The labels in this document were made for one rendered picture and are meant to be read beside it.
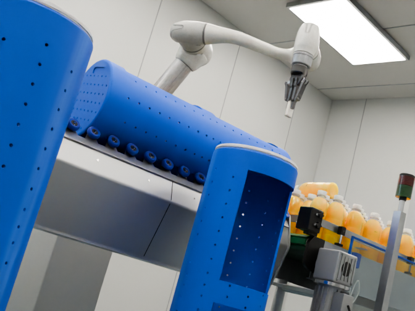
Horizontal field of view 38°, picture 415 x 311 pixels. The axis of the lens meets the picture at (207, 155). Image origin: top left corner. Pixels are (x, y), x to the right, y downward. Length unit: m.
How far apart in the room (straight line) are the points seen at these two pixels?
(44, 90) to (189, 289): 0.84
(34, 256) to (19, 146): 1.50
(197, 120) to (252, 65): 4.73
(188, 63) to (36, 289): 1.27
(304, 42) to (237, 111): 3.95
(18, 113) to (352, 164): 6.52
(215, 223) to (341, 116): 6.14
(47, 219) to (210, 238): 0.50
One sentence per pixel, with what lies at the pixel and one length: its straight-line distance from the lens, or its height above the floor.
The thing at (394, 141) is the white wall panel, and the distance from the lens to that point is 7.39.
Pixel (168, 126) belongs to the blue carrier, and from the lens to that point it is 2.08.
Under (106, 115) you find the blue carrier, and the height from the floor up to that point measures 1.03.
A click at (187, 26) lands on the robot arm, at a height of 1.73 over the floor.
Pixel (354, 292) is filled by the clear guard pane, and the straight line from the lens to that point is 2.58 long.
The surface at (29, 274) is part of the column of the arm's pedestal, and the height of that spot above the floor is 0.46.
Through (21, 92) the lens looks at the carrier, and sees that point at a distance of 1.23.
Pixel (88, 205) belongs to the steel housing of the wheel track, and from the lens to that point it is 1.97.
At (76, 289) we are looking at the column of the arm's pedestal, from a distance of 2.68.
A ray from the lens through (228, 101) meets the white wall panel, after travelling 6.54.
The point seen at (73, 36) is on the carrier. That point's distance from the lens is 1.30.
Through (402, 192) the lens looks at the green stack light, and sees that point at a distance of 2.61.
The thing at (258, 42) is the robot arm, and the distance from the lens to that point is 2.89.
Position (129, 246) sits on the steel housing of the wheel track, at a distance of 2.08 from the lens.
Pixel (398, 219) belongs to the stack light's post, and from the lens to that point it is 2.60.
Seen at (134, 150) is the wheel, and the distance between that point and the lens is 2.03.
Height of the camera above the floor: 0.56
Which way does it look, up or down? 13 degrees up
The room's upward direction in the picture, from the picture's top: 16 degrees clockwise
